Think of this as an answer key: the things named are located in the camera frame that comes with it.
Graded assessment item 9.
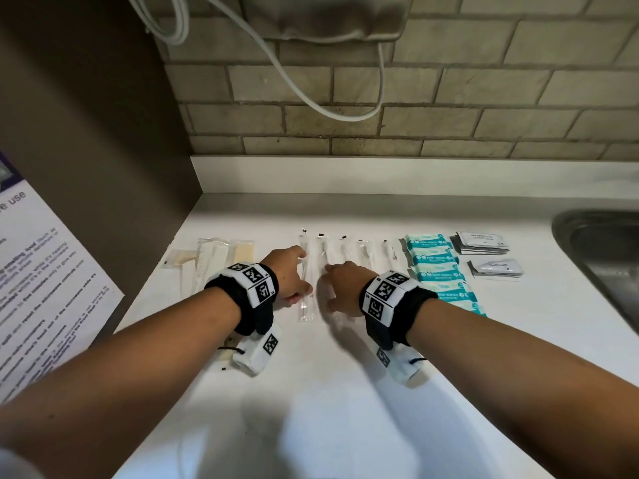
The person's right hand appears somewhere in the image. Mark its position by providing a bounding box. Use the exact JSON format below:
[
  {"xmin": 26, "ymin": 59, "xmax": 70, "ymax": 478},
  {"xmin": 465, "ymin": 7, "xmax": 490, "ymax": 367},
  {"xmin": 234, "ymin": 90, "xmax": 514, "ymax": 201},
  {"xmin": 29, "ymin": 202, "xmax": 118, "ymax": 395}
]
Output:
[{"xmin": 318, "ymin": 261, "xmax": 378, "ymax": 317}]

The person's right forearm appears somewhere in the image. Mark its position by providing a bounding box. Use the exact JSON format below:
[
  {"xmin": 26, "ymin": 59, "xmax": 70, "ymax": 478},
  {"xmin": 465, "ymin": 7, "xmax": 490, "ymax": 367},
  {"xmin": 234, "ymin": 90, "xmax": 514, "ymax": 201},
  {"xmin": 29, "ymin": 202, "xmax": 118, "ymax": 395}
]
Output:
[{"xmin": 405, "ymin": 299, "xmax": 639, "ymax": 479}]

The grey wall appliance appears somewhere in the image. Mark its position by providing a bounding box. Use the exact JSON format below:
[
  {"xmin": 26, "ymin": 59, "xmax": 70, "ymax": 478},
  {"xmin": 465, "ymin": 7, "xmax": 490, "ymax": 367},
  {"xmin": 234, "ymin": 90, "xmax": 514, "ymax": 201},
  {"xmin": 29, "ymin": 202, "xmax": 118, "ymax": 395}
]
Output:
[{"xmin": 239, "ymin": 0, "xmax": 416, "ymax": 44}]

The wrapped white comb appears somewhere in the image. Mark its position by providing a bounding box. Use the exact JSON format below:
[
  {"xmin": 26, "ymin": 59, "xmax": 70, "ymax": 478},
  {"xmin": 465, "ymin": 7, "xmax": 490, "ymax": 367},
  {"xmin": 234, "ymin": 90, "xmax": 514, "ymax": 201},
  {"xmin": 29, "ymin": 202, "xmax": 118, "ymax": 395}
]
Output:
[
  {"xmin": 196, "ymin": 237, "xmax": 231, "ymax": 292},
  {"xmin": 179, "ymin": 259, "xmax": 198, "ymax": 301}
]

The black wrist band with markers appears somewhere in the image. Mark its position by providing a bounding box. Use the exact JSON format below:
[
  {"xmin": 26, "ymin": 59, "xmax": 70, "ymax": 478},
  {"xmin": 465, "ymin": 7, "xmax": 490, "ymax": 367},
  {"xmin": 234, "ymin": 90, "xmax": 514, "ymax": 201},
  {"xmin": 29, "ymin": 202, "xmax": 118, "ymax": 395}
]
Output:
[
  {"xmin": 205, "ymin": 262, "xmax": 279, "ymax": 337},
  {"xmin": 359, "ymin": 270, "xmax": 439, "ymax": 351}
]

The beige item in clear wrapper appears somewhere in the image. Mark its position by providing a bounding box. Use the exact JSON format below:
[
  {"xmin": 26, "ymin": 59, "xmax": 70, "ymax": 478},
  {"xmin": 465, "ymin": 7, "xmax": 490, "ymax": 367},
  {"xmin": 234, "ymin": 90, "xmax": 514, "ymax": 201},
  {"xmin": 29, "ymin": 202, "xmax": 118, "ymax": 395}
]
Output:
[
  {"xmin": 161, "ymin": 248, "xmax": 198, "ymax": 270},
  {"xmin": 230, "ymin": 240, "xmax": 256, "ymax": 267}
]

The brown cabinet side panel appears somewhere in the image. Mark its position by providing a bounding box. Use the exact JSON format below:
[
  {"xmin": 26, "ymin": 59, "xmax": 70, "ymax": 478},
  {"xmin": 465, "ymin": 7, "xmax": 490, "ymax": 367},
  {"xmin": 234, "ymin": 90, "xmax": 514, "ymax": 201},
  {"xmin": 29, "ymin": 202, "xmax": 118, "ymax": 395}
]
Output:
[{"xmin": 0, "ymin": 0, "xmax": 203, "ymax": 347}]

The teal wet wipe packet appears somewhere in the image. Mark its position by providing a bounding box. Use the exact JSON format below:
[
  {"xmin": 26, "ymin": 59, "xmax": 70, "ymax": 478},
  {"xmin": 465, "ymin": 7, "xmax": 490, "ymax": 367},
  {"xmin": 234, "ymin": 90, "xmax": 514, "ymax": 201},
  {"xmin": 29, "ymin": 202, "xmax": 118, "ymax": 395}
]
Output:
[
  {"xmin": 449, "ymin": 299, "xmax": 487, "ymax": 318},
  {"xmin": 405, "ymin": 234, "xmax": 453, "ymax": 251},
  {"xmin": 416, "ymin": 263, "xmax": 466, "ymax": 282},
  {"xmin": 430, "ymin": 279, "xmax": 476, "ymax": 302},
  {"xmin": 411, "ymin": 248, "xmax": 458, "ymax": 266}
]

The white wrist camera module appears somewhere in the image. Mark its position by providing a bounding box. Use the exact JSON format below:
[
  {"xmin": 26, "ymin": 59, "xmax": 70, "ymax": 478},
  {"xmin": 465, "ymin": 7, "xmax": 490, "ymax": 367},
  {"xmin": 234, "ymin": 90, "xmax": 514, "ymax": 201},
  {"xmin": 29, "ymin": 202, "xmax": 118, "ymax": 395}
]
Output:
[
  {"xmin": 373, "ymin": 343, "xmax": 429, "ymax": 386},
  {"xmin": 232, "ymin": 323, "xmax": 283, "ymax": 378}
]

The white printed notice sheet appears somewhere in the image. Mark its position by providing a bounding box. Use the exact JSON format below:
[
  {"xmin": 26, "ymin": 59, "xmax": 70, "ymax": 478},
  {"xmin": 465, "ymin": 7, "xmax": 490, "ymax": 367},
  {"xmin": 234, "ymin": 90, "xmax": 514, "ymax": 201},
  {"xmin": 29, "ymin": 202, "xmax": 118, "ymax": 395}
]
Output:
[{"xmin": 0, "ymin": 152, "xmax": 125, "ymax": 405}]

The person's left hand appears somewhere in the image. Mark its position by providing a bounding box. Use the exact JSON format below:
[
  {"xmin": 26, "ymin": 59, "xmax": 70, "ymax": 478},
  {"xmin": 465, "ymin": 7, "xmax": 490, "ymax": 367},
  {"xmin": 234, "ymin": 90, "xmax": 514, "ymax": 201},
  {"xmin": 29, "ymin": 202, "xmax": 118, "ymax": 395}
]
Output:
[{"xmin": 260, "ymin": 245, "xmax": 313, "ymax": 308}]

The person's left forearm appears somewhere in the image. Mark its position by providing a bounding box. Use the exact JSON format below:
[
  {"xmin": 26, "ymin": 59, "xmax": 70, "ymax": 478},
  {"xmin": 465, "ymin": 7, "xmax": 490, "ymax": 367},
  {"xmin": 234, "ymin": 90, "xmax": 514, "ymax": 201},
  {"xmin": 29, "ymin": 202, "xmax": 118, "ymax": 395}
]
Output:
[{"xmin": 0, "ymin": 286, "xmax": 243, "ymax": 479}]

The white cable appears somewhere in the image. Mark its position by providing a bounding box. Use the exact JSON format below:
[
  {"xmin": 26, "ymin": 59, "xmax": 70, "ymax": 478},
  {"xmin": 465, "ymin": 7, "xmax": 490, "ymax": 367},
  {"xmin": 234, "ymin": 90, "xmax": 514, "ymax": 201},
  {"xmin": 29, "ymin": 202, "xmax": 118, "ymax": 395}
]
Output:
[{"xmin": 125, "ymin": 0, "xmax": 388, "ymax": 123}]

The steel sink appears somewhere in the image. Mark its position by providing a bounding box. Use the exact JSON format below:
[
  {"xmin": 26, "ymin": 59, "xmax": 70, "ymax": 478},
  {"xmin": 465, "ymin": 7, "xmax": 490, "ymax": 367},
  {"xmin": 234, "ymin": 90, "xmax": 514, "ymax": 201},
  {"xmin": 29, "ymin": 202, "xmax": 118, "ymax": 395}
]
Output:
[{"xmin": 551, "ymin": 209, "xmax": 639, "ymax": 337}]

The stack of white sachets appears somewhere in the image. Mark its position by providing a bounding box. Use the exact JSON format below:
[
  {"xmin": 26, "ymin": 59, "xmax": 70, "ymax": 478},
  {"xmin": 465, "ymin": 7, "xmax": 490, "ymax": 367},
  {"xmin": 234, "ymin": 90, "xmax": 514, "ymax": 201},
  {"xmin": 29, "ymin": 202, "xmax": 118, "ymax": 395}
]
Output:
[
  {"xmin": 451, "ymin": 231, "xmax": 510, "ymax": 256},
  {"xmin": 468, "ymin": 257, "xmax": 524, "ymax": 281}
]

